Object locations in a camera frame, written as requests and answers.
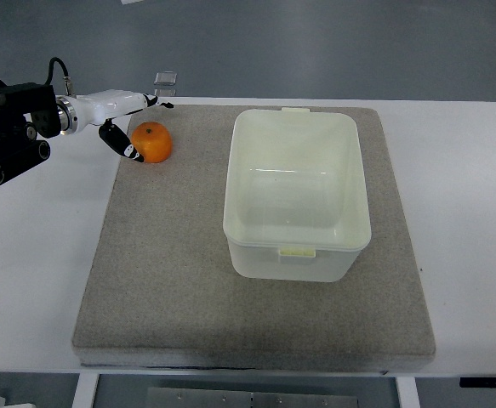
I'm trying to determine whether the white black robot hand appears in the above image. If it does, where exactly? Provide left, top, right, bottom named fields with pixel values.
left=57, top=90, right=173, bottom=162

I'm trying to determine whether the orange fruit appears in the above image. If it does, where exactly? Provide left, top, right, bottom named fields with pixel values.
left=131, top=122, right=173, bottom=163

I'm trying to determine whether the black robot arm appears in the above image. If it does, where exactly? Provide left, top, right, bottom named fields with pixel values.
left=0, top=57, right=77, bottom=186

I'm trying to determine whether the white plastic box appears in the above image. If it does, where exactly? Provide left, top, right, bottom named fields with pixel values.
left=223, top=108, right=372, bottom=282

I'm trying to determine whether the small clear plastic piece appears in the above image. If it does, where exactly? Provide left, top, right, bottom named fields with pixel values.
left=154, top=71, right=177, bottom=86

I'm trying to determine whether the grey foam mat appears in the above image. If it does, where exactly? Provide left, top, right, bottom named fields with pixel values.
left=71, top=105, right=436, bottom=371

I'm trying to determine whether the grey metal plate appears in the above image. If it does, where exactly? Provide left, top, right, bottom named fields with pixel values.
left=145, top=388, right=359, bottom=408

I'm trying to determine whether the black table control panel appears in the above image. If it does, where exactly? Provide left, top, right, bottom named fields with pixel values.
left=459, top=377, right=496, bottom=388

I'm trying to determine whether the white table frame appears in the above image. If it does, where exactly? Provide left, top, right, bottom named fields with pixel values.
left=71, top=373, right=421, bottom=408

